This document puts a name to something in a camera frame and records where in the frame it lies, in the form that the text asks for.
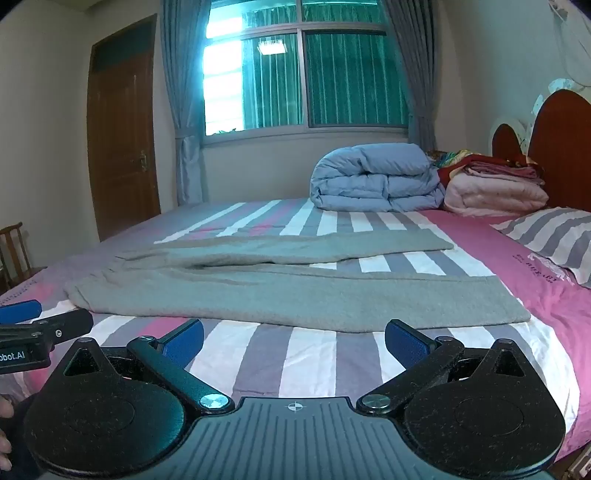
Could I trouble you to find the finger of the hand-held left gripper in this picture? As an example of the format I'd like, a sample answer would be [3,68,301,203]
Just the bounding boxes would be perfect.
[0,299,43,325]
[28,308,94,346]

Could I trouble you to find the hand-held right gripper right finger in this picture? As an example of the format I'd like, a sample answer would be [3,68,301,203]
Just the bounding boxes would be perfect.
[357,318,530,414]

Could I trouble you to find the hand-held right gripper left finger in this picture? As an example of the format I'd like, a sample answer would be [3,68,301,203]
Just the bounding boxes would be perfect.
[62,318,236,414]

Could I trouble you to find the grey pants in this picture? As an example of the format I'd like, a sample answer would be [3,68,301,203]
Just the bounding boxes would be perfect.
[62,231,533,335]

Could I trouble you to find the person's left hand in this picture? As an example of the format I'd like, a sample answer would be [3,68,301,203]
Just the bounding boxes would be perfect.
[0,394,16,468]

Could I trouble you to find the wooden chair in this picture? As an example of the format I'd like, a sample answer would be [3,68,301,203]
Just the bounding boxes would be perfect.
[0,222,48,295]

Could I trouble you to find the striped bed sheet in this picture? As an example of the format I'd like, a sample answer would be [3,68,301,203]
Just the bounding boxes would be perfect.
[0,196,591,464]

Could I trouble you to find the folded blue duvet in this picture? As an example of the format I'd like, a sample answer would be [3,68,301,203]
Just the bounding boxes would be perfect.
[309,142,447,213]

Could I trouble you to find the striped pillow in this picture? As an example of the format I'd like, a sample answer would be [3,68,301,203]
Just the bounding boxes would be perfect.
[489,206,591,290]

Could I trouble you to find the folded red cloth pile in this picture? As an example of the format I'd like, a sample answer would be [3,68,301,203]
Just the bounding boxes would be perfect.
[427,148,546,186]

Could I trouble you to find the wooden door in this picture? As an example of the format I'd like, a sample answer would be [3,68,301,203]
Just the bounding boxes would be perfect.
[86,14,162,243]

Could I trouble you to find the grey-blue curtain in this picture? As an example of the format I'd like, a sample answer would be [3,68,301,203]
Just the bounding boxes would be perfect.
[382,0,440,154]
[159,0,214,207]

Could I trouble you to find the wooden headboard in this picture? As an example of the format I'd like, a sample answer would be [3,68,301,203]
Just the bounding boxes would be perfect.
[489,78,591,214]

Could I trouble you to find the window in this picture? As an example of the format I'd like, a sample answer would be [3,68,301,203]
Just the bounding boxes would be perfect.
[202,0,413,140]

